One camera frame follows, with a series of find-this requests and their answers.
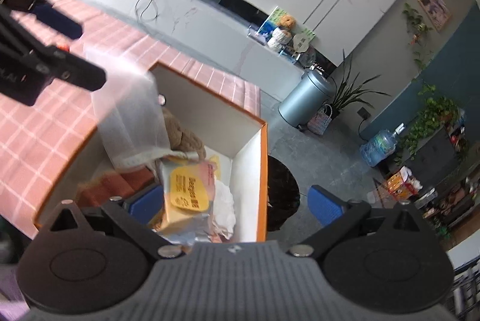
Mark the brown plush toy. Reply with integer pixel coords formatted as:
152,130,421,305
162,107,207,160

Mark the black waste basket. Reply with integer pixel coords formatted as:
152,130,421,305
267,156,300,232

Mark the translucent mesh bag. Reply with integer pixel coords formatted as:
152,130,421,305
84,46,173,171

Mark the yellow microfiber cloth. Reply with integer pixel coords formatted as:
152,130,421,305
208,154,221,180

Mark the small teddy bear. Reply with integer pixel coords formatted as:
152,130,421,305
278,14,296,31

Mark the hanging green vine plant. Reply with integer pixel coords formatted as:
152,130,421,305
394,83,461,166

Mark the pink checkered tablecloth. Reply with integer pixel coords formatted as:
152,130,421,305
1,0,260,237

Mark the silver yellow wipes pack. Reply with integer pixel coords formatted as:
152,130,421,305
151,158,216,237

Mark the white marble TV console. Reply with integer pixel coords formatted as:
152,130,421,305
16,0,313,80

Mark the brown sponge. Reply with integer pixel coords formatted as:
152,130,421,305
75,167,155,207

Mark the woven small basket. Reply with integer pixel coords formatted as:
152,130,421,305
307,104,333,135

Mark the white cloth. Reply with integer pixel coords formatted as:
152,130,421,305
212,180,236,240

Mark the framed wall picture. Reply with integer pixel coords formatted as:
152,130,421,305
417,0,452,32

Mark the grey metal trash bin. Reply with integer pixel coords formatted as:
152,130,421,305
278,70,335,128

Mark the orange tissue box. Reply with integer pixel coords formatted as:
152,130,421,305
386,166,423,201

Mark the potted long leaf plant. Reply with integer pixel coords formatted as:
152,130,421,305
329,51,391,119

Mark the orange cardboard box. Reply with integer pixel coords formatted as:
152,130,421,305
32,63,268,242

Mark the blue water jug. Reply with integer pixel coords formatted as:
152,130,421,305
360,123,405,167

